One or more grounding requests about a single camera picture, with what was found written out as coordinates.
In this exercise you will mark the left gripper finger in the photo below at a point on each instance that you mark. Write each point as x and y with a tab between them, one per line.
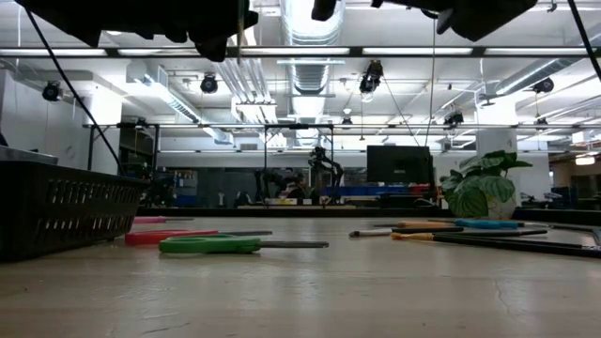
220	19
213	49

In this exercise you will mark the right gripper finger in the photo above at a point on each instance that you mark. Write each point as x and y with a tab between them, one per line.
325	9

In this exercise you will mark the red scissors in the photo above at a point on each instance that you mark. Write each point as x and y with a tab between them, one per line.
164	236

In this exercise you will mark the thin black paintbrush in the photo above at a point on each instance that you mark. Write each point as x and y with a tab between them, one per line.
516	245

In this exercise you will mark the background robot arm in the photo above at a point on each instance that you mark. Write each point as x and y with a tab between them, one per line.
328	164

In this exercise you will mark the black background monitor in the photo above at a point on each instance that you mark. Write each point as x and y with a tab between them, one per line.
399	164

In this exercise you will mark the green striped potted plant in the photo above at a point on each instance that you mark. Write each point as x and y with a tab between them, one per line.
469	197

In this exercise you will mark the pink scissors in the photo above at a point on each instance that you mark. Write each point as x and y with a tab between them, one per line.
148	219

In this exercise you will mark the green scissors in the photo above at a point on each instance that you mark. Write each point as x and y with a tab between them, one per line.
211	245

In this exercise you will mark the black mesh basket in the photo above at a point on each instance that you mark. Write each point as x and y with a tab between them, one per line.
61	211

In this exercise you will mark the blue scissors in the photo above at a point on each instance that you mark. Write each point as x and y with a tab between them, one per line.
486	224

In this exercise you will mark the short black paintbrush silver ferrule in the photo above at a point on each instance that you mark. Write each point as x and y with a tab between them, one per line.
540	225

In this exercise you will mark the orange scissors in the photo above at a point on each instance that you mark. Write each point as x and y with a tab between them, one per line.
422	225

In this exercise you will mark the black ceiling-hung camera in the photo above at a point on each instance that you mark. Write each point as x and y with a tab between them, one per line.
209	84
51	91

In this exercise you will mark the black overhead camera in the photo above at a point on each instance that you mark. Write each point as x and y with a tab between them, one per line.
373	75

